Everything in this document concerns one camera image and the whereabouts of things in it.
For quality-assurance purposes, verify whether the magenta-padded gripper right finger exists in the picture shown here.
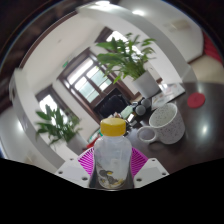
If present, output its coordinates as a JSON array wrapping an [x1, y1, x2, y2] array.
[[130, 147, 170, 189]]

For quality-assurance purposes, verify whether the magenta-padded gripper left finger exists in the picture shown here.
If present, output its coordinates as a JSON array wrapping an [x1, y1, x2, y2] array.
[[54, 147, 97, 189]]

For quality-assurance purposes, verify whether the clear bottle with yellow cap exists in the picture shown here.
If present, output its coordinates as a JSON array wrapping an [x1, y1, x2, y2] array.
[[92, 117, 134, 191]]

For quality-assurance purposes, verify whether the white speckled mug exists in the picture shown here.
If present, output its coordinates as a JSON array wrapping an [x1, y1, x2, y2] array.
[[136, 102, 186, 146]]

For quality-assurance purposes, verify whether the potted plant in white pot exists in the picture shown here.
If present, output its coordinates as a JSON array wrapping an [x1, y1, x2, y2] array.
[[94, 32, 162, 100], [34, 104, 90, 156]]

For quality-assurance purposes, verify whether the grey foam microphone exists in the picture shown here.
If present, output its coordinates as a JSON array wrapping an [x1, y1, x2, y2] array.
[[134, 104, 147, 117], [140, 97, 153, 110]]

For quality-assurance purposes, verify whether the green booklet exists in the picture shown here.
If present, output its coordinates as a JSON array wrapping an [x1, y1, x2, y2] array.
[[120, 105, 135, 120]]

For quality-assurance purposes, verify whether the dark wooden framed window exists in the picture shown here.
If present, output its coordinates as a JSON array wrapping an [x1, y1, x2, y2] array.
[[96, 26, 132, 45], [34, 84, 80, 126]]

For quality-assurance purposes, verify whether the printed paper leaflet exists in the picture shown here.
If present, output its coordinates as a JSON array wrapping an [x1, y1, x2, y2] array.
[[151, 82, 186, 111]]

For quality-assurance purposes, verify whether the flat round red coaster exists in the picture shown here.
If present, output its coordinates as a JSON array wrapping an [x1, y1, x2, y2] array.
[[186, 92, 207, 109]]

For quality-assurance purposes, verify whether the dark wooden double door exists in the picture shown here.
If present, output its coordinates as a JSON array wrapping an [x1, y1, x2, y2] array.
[[57, 47, 135, 115]]

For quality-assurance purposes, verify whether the red carpeted staircase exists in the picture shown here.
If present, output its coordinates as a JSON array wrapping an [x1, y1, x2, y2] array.
[[201, 31, 224, 65]]

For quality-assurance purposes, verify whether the glowing wall lamp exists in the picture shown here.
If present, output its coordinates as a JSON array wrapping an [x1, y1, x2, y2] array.
[[132, 9, 146, 17]]

